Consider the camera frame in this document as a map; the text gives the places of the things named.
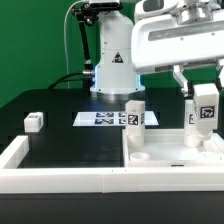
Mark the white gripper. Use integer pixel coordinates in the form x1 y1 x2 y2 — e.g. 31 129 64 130
131 0 224 97

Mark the white square tabletop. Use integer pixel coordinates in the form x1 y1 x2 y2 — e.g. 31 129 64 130
122 129 224 167

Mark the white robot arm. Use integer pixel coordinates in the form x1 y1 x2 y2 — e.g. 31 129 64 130
89 0 224 96

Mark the white marker sheet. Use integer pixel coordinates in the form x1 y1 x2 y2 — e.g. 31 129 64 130
72 111 160 127

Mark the white U-shaped fence wall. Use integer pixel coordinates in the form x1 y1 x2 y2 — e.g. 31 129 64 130
0 136 224 194

